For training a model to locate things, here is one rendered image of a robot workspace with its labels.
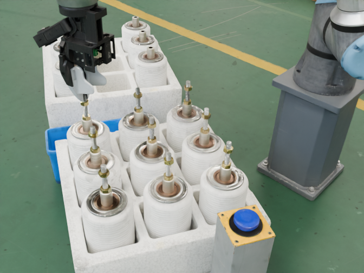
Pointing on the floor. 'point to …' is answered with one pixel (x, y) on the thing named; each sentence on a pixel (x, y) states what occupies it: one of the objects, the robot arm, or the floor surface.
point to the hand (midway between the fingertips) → (81, 93)
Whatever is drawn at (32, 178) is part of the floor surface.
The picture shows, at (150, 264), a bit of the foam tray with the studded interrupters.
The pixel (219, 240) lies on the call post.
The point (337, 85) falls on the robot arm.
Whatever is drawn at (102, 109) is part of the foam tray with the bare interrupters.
